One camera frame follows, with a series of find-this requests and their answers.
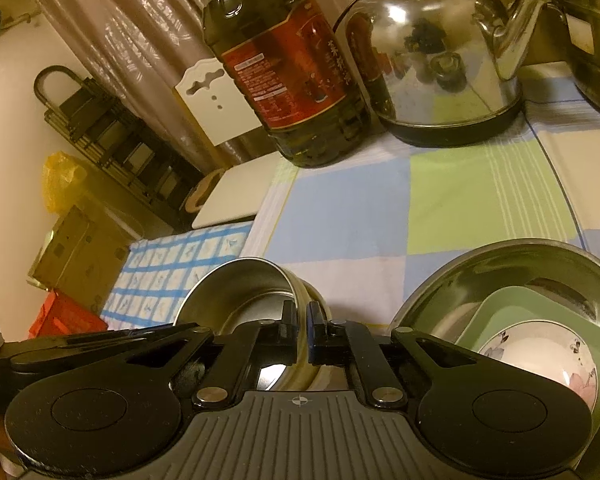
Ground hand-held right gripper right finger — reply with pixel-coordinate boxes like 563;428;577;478
306;301;486;407

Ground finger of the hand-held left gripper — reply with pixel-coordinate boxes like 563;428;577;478
10;322;206;376

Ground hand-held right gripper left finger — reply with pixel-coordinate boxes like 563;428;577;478
122;299;299;407

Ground stainless steel bowl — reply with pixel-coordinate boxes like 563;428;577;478
172;257;302;392

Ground oval stainless steel plate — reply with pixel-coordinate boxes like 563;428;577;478
389;239;600;480

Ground green rectangular plate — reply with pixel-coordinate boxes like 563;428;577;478
454;285;600;442

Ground small floral white dish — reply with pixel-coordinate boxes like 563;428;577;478
477;318;599;409

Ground red plastic crate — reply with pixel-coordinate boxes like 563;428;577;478
27;289;109;342

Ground cardboard box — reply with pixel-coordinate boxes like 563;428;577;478
27;204;132;302

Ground blue patterned white cloth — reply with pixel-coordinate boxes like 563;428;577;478
99;220;254;332

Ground white chair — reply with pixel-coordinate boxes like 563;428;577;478
173;57;287;231

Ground yellow plastic bag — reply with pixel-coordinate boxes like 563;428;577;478
40;152;89;214

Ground brown wooden chair part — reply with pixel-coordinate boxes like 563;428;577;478
184;169;223;212

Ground checked pastel tablecloth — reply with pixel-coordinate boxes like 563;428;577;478
240;60;600;322

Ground black metal rack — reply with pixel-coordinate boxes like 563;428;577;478
33;65;207;234

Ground cooking oil bottle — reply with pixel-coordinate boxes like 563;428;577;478
172;0;374;169

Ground stainless steel kettle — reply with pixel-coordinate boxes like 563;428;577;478
334;0;557;149

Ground patterned curtain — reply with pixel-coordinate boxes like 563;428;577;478
24;0;282;162

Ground stainless steel steamer pot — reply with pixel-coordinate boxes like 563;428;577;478
524;0;600;127

